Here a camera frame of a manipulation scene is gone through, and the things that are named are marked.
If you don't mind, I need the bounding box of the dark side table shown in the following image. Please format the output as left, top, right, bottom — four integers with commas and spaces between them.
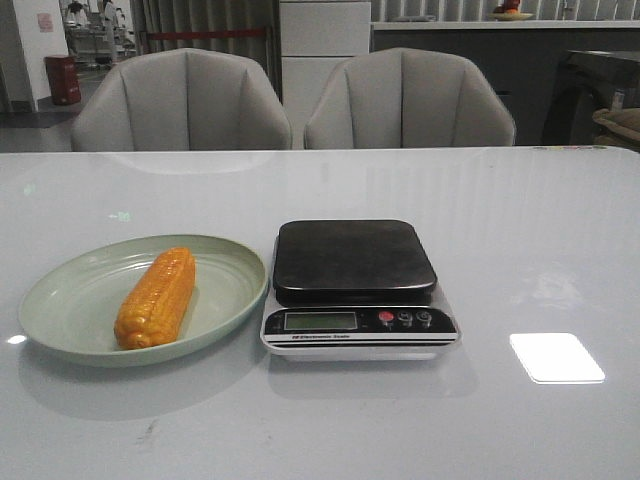
541, 50, 639, 145

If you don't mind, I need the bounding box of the dark grey counter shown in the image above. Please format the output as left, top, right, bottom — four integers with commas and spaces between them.
372, 20, 639, 145

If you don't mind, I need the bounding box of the tan cushion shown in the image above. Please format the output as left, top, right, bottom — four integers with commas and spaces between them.
592, 108, 640, 152

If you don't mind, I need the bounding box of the fruit bowl on counter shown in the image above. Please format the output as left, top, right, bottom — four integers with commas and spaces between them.
488, 0, 533, 21

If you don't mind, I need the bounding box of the digital kitchen scale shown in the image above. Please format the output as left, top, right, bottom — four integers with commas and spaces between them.
260, 219, 461, 361

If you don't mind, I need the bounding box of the white cabinet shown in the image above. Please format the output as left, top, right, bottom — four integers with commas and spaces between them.
279, 1, 371, 149

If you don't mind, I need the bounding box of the right grey upholstered chair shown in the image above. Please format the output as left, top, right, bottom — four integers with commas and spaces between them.
303, 48, 516, 150

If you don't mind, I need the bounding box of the light green plate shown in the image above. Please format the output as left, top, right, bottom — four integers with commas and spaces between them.
19, 235, 268, 368

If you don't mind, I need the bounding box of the red trash bin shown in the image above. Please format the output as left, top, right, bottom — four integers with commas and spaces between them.
44, 55, 81, 106

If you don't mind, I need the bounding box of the grey upholstered chair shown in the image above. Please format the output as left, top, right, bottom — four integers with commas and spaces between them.
71, 48, 292, 152
303, 48, 516, 150

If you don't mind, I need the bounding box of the left grey upholstered chair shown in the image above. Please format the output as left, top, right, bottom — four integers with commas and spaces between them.
71, 48, 292, 152

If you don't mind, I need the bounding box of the orange corn cob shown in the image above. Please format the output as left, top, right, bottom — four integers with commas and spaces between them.
114, 247, 196, 350

